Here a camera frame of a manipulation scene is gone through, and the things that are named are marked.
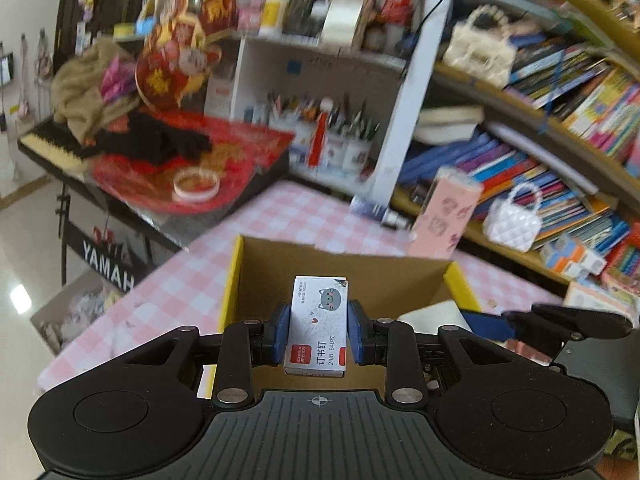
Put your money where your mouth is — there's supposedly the white foam block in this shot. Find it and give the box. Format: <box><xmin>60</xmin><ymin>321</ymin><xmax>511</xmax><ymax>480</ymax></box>
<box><xmin>397</xmin><ymin>300</ymin><xmax>471</xmax><ymax>335</ymax></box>

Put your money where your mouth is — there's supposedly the white staples box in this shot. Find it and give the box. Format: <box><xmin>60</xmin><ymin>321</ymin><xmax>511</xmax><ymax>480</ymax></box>
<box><xmin>283</xmin><ymin>276</ymin><xmax>348</xmax><ymax>377</ymax></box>

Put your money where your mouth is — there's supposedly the yellow cardboard box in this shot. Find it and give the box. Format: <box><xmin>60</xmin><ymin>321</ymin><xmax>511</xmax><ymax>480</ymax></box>
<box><xmin>196</xmin><ymin>234</ymin><xmax>484</xmax><ymax>401</ymax></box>

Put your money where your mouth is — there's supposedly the orange white medicine box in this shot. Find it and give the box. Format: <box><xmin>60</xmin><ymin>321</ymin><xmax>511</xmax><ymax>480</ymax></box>
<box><xmin>540</xmin><ymin>234</ymin><xmax>606</xmax><ymax>280</ymax></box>

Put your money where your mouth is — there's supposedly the white quilted mini handbag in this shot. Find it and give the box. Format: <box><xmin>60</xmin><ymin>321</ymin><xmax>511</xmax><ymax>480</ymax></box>
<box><xmin>482</xmin><ymin>182</ymin><xmax>542</xmax><ymax>252</ymax></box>

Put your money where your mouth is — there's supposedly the pink cartoon box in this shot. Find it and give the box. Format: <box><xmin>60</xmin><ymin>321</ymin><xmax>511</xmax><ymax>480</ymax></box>
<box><xmin>408</xmin><ymin>166</ymin><xmax>484</xmax><ymax>260</ymax></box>

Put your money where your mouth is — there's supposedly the wooden bookshelf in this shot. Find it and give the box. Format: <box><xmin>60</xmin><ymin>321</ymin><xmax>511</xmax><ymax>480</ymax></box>
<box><xmin>389</xmin><ymin>0</ymin><xmax>640</xmax><ymax>291</ymax></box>

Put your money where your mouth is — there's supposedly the black keyboard piano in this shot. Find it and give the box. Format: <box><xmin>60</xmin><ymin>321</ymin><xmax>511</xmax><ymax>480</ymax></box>
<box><xmin>17</xmin><ymin>118</ymin><xmax>191</xmax><ymax>252</ymax></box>

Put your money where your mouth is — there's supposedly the cream quilted handbag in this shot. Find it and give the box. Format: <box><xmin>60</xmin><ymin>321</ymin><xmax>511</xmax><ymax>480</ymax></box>
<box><xmin>442</xmin><ymin>4</ymin><xmax>518</xmax><ymax>89</ymax></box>

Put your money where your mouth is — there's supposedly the beige cloth pile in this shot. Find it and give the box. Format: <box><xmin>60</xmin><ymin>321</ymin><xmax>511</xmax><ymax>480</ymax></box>
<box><xmin>51</xmin><ymin>38</ymin><xmax>140</xmax><ymax>144</ymax></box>

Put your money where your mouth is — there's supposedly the red gold festive decoration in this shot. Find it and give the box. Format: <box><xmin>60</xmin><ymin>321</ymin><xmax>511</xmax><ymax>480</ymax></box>
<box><xmin>134</xmin><ymin>0</ymin><xmax>238</xmax><ymax>110</ymax></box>

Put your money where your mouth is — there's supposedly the white yellow bottle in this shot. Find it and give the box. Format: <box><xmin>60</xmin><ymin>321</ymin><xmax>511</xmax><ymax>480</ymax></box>
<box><xmin>258</xmin><ymin>0</ymin><xmax>290</xmax><ymax>36</ymax></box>

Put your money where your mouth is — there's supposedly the white tape roll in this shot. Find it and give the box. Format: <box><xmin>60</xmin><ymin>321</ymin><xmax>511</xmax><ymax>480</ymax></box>
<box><xmin>320</xmin><ymin>0</ymin><xmax>373</xmax><ymax>50</ymax></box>

